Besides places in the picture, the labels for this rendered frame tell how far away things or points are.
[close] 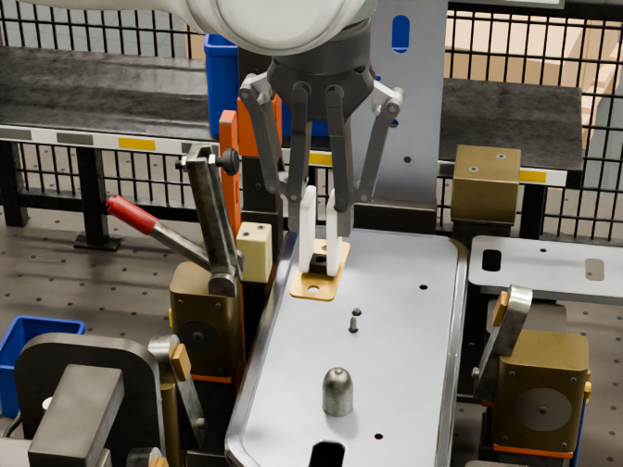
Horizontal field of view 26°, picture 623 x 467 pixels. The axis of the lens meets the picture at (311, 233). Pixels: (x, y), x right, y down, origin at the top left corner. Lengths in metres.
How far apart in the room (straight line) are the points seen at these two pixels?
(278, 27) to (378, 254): 0.86
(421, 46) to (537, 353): 0.40
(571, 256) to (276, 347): 0.38
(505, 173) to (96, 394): 0.69
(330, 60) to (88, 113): 0.88
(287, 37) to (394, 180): 0.93
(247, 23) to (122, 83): 1.15
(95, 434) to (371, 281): 0.54
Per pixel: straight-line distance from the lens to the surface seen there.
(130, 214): 1.45
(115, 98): 1.88
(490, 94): 1.89
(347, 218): 1.11
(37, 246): 2.18
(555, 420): 1.44
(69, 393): 1.15
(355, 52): 1.01
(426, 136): 1.65
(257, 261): 1.53
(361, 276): 1.57
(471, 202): 1.66
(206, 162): 1.38
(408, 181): 1.69
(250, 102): 1.07
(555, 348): 1.42
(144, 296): 2.05
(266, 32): 0.77
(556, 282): 1.59
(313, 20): 0.77
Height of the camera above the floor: 1.94
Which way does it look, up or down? 35 degrees down
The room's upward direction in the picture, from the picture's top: straight up
